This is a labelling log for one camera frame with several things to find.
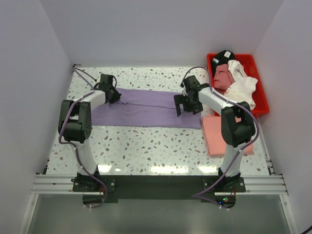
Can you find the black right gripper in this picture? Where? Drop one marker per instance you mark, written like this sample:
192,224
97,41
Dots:
180,99

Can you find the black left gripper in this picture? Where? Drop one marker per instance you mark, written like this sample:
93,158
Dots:
116,97

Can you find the lavender purple t-shirt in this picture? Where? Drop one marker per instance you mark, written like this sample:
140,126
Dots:
143,108

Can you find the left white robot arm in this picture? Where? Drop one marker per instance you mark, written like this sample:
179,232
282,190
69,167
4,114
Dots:
75,121

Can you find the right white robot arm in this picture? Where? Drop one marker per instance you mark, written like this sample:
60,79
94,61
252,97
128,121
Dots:
237,122

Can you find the folded salmon pink t-shirt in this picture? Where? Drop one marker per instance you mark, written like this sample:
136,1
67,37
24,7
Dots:
211,126

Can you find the dusty pink t-shirt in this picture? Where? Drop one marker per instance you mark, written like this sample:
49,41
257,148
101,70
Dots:
223,78

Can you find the black t-shirt with label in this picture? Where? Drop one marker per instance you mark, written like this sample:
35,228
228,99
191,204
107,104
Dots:
222,58

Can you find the white printed t-shirt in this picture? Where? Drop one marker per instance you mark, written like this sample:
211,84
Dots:
243,87

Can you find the red plastic bin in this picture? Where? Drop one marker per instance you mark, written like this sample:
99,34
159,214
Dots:
259,97

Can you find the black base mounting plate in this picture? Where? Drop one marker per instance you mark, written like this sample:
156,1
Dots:
104,196

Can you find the aluminium extrusion rail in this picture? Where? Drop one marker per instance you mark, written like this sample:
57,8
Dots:
256,185

